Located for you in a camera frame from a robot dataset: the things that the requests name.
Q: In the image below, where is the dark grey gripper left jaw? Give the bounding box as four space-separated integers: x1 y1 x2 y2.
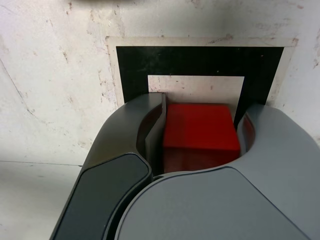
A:
49 92 168 240

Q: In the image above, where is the red cube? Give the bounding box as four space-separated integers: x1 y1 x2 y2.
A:
162 103 242 174

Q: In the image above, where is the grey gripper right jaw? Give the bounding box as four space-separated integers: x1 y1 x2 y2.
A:
109 103 320 240

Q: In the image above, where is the black tape square outline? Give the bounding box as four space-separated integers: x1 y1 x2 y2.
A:
115 46 285 124

